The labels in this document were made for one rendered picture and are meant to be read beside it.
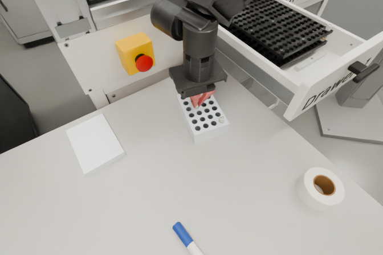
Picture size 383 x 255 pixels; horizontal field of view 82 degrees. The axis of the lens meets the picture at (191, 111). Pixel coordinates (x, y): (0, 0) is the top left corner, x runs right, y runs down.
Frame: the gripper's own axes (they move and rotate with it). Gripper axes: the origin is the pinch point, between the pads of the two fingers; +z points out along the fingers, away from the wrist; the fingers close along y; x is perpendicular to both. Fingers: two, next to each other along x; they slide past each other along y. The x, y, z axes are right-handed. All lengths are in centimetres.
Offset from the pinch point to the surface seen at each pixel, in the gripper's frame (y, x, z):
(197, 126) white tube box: 1.6, 4.9, 2.0
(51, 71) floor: 67, -136, 82
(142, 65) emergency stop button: 9.3, -8.9, -6.5
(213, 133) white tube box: -1.4, 7.0, 3.4
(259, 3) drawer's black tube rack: -26.9, -20.7, -9.2
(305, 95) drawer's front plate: -15.9, 12.4, -9.2
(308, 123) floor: -91, -20, 79
